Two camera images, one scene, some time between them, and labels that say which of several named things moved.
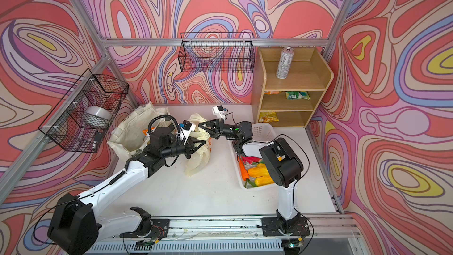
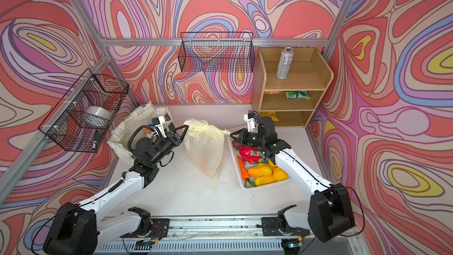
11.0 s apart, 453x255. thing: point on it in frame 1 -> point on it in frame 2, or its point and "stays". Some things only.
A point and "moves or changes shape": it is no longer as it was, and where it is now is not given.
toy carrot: x=243 y=170 stays
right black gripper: x=212 y=131 -> x=242 y=139
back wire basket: x=217 y=52 stays
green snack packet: x=297 y=95 stays
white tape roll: x=96 y=117 stays
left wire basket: x=82 y=119 stays
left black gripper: x=188 y=148 -> x=172 y=140
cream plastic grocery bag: x=198 y=161 moves or changes shape
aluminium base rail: x=331 y=235 stays
